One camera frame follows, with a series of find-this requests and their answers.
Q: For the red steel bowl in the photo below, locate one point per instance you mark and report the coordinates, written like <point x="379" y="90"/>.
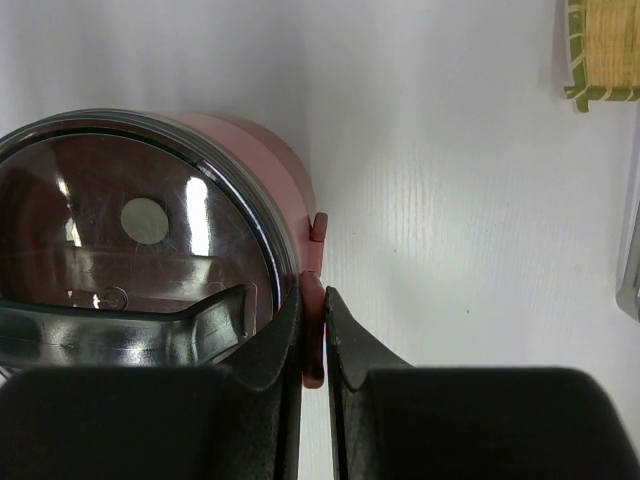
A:
<point x="283" y="174"/>
<point x="223" y="131"/>

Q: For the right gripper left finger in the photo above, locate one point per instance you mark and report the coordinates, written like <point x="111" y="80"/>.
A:
<point x="238" y="419"/>

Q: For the red lid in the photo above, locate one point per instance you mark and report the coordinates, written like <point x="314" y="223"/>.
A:
<point x="104" y="221"/>

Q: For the yellow bamboo mat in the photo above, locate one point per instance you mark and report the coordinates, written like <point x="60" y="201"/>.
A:
<point x="602" y="37"/>

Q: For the metal tongs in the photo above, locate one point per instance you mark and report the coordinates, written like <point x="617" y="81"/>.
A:
<point x="627" y="284"/>

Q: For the grey transparent lid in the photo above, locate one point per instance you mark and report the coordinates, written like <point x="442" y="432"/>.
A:
<point x="35" y="335"/>

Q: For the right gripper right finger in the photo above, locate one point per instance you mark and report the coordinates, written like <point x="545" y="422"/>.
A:
<point x="391" y="420"/>

